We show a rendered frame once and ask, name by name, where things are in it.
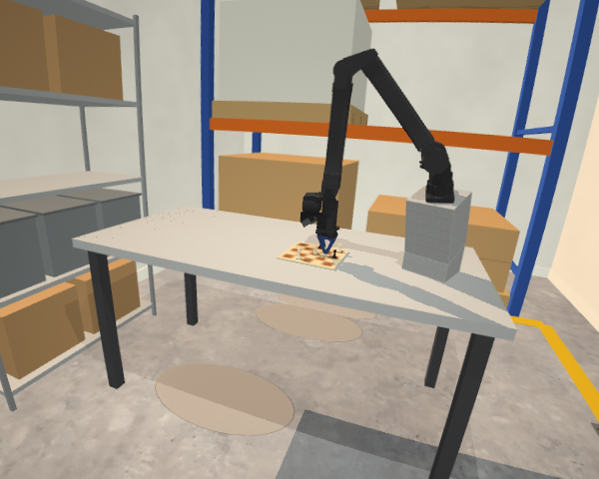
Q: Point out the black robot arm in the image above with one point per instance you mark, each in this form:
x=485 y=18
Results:
x=434 y=158

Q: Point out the brown and cream chessboard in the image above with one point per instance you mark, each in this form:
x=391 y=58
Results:
x=307 y=256

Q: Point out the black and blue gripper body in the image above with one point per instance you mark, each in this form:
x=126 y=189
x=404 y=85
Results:
x=331 y=228

